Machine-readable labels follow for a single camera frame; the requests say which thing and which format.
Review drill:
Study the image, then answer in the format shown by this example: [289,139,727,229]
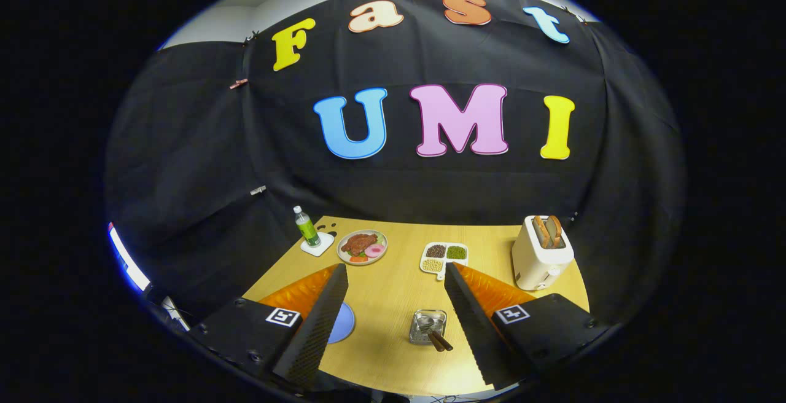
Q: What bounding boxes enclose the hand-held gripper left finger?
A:
[187,263,349,391]

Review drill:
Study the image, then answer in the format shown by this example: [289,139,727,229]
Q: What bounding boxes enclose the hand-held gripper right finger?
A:
[443,262,612,391]

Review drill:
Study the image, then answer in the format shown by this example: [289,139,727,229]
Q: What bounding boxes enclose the blue round plate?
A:
[327,302,356,345]

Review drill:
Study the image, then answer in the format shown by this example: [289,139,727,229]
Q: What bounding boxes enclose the white divided bean tray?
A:
[419,242,469,281]

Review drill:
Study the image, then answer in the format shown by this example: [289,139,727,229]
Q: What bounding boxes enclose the white square coaster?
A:
[300,232,335,257]

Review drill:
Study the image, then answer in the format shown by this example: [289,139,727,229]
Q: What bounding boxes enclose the white toaster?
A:
[511,215,575,292]

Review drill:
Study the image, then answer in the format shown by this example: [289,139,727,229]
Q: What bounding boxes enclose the plate of meat and vegetables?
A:
[337,230,389,266]

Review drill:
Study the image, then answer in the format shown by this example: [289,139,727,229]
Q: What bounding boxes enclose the green label plastic bottle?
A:
[292,206,321,248]

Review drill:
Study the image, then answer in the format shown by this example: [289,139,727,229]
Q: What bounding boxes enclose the open laptop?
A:
[161,295,191,331]

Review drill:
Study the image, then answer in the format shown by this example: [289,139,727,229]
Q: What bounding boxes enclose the lit computer monitor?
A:
[107,222,151,293]

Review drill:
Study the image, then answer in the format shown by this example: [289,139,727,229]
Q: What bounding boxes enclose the black backdrop cloth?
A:
[104,0,685,330]

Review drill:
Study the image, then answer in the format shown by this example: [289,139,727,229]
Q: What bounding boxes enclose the metal wire cutlery basket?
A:
[409,309,448,346]

